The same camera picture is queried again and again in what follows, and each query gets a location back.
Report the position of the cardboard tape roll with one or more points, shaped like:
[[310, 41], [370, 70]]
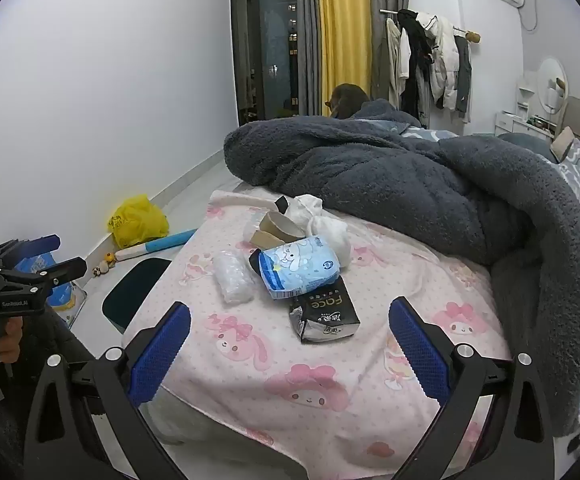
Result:
[[282, 226]]

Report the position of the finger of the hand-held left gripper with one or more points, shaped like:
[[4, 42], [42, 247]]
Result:
[[45, 243], [65, 267]]

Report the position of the small black cloth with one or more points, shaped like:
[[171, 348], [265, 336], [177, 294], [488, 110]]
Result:
[[256, 262]]

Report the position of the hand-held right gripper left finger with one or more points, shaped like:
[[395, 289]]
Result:
[[160, 355]]

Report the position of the brown cardboard box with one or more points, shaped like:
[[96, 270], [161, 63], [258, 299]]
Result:
[[565, 144]]

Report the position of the beige garment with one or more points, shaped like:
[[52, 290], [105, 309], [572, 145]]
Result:
[[392, 60]]

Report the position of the round mirror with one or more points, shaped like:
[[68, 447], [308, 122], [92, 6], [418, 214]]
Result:
[[550, 82]]

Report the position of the glass balcony door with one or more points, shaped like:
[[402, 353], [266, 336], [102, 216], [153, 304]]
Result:
[[265, 40]]

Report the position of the small plush toy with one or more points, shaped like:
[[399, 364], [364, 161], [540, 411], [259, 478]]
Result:
[[99, 271]]

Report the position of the blue tissue packet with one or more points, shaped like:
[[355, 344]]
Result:
[[295, 266]]

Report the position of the yellow curtain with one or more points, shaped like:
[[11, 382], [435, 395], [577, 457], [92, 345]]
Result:
[[342, 30]]

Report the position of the grey cat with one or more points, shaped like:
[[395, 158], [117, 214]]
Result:
[[345, 97]]

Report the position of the grey garment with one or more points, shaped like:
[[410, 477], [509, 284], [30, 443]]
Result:
[[465, 80]]

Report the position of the white sock with black clip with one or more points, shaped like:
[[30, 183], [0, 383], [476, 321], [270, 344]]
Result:
[[305, 208]]

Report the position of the pink printed blanket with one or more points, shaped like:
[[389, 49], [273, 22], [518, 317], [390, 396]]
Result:
[[270, 360]]

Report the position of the black garment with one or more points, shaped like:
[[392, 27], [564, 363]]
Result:
[[412, 55]]

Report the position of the white tissue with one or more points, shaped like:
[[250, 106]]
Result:
[[332, 239]]

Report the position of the yellow plastic bag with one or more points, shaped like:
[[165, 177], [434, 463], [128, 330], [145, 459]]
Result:
[[137, 222]]

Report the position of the white vanity table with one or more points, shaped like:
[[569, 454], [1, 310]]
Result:
[[512, 120]]

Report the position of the black tissue packet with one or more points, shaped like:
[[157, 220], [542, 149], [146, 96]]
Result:
[[325, 316]]

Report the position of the dark grey fleece blanket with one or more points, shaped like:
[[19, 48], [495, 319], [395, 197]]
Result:
[[395, 185]]

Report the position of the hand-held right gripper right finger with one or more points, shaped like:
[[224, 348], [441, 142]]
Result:
[[417, 355]]

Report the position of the clothes rack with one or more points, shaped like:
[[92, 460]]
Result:
[[465, 34]]

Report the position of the clear plastic wrap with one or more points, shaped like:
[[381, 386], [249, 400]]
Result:
[[232, 277]]

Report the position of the blue food bag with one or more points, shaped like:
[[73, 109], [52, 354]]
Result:
[[62, 294]]

